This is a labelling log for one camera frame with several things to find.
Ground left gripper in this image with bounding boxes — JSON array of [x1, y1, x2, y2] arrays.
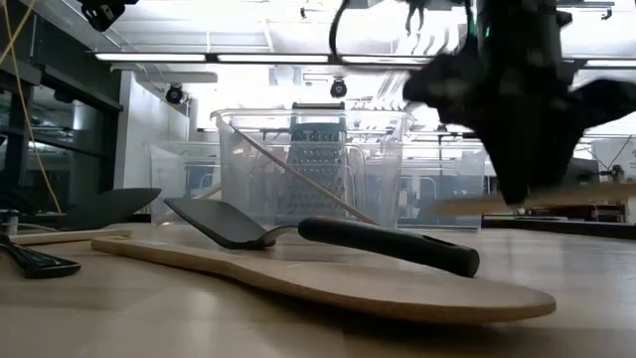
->
[[79, 0, 141, 34]]

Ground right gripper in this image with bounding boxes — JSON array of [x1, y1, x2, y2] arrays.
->
[[401, 24, 636, 206]]

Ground black spatula metal neck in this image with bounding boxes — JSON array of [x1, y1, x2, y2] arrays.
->
[[163, 197, 482, 278]]

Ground black nylon spatula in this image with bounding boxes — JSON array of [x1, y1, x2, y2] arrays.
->
[[64, 187, 163, 231]]

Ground wide wooden spatula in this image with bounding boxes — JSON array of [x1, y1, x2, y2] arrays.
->
[[90, 234, 557, 325]]

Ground plain wooden utensil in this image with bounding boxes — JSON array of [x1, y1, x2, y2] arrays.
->
[[237, 123, 382, 226]]

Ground black slotted turner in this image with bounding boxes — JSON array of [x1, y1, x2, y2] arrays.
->
[[0, 233, 82, 279]]

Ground black background rack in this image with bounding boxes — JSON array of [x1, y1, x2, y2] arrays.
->
[[411, 129, 486, 141]]

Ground clear plastic bin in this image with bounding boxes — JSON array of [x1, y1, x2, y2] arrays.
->
[[211, 107, 414, 230], [397, 143, 491, 231], [146, 140, 223, 226]]

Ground black computer monitor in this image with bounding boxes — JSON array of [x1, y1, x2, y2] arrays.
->
[[570, 151, 601, 185]]

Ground white ceiling pipes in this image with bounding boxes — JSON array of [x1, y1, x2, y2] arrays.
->
[[372, 69, 433, 110]]

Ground ceiling strip light bar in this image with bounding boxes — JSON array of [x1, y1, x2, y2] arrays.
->
[[93, 52, 636, 70]]

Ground metal box grater teal trim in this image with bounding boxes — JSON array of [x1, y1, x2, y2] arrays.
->
[[277, 101, 362, 225]]

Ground yellow cable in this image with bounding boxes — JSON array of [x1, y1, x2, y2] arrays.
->
[[0, 0, 64, 215]]

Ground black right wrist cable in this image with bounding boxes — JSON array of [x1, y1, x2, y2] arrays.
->
[[329, 0, 478, 69]]

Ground small silver post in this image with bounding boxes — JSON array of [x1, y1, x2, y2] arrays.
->
[[3, 208, 21, 238]]

